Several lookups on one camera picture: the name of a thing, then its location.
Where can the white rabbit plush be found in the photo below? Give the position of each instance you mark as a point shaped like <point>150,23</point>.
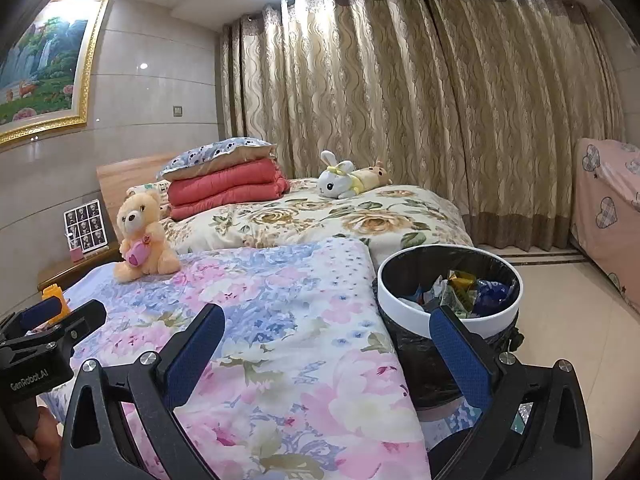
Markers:
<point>335,180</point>

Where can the cream teddy bear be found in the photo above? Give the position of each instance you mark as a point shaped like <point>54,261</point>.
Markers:
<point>145,240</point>

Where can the panda print pillow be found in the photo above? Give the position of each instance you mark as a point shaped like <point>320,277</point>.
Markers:
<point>215,155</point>

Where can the beige floral quilt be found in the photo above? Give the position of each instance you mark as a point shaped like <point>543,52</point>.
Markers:
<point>310,215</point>

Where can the orange foam net sleeve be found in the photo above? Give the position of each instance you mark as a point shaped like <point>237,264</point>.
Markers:
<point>54,292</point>

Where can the person's left hand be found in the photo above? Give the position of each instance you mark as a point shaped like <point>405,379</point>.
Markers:
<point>47,432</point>

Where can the pink heart print cloth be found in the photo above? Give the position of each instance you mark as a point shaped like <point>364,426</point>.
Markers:
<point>605,210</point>

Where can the small brown bear plush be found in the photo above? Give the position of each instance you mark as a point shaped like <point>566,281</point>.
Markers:
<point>372,175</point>

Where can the wooden nightstand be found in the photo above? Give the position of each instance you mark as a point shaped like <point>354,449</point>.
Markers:
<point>65,272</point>

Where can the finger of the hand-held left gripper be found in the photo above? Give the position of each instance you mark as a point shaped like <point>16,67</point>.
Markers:
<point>82,322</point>
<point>40,312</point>

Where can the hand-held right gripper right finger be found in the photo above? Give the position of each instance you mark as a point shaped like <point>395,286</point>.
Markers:
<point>460,355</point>

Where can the blue pink floral blanket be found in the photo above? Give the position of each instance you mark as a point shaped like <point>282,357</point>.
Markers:
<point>300,360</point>

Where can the folded red quilt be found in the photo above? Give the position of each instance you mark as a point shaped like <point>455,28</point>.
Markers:
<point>225,185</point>

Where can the yellow green candy wrapper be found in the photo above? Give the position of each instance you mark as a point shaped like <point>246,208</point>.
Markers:
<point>462,280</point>

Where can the cartoon print pillow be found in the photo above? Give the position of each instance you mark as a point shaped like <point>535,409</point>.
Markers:
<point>165,191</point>

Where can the pink reed diffuser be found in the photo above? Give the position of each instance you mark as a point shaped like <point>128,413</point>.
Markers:
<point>76,255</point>

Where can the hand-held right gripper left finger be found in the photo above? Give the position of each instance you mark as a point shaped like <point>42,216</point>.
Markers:
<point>195,355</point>

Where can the beige patterned curtain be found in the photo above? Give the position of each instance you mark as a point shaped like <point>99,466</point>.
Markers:
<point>400,85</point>

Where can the photo collage frame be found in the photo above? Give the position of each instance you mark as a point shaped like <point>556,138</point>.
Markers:
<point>85,225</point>

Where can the white bin with black bag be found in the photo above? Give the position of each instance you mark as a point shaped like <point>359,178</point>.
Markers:
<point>395,305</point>

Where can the gold framed landscape painting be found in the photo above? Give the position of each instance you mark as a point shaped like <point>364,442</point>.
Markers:
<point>40,60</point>

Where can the wooden headboard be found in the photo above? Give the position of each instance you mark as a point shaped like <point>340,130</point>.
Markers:
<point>120,180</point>

